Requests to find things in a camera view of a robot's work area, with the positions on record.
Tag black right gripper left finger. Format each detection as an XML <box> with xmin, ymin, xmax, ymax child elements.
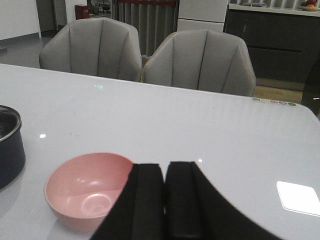
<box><xmin>91</xmin><ymin>163</ymin><xmax>165</xmax><ymax>240</ymax></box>

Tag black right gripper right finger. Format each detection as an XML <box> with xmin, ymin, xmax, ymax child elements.
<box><xmin>165</xmin><ymin>161</ymin><xmax>278</xmax><ymax>240</ymax></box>

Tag pink plastic bowl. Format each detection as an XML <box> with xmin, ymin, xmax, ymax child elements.
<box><xmin>43</xmin><ymin>152</ymin><xmax>134</xmax><ymax>232</ymax></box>

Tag right grey upholstered chair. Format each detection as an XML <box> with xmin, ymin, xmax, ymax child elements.
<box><xmin>143</xmin><ymin>29</ymin><xmax>256</xmax><ymax>97</ymax></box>

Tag grey upholstered chair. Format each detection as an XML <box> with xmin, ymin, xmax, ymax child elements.
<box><xmin>39</xmin><ymin>17</ymin><xmax>143</xmax><ymax>82</ymax></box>
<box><xmin>143</xmin><ymin>29</ymin><xmax>256</xmax><ymax>97</ymax></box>

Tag left grey upholstered chair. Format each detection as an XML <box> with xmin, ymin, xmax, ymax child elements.
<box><xmin>39</xmin><ymin>17</ymin><xmax>143</xmax><ymax>82</ymax></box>

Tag grey kitchen counter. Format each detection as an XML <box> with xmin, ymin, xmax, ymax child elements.
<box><xmin>225</xmin><ymin>4</ymin><xmax>320</xmax><ymax>83</ymax></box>

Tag white cabinet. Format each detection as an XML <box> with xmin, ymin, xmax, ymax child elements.
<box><xmin>177</xmin><ymin>0</ymin><xmax>229</xmax><ymax>32</ymax></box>

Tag red trash bin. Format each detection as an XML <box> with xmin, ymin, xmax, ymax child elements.
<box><xmin>74</xmin><ymin>4</ymin><xmax>90</xmax><ymax>20</ymax></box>

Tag fruit plate on counter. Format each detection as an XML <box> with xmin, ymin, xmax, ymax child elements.
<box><xmin>299</xmin><ymin>0</ymin><xmax>320</xmax><ymax>12</ymax></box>

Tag dark blue saucepan purple handle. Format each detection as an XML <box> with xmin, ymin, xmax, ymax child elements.
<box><xmin>0</xmin><ymin>105</ymin><xmax>26</xmax><ymax>189</ymax></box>

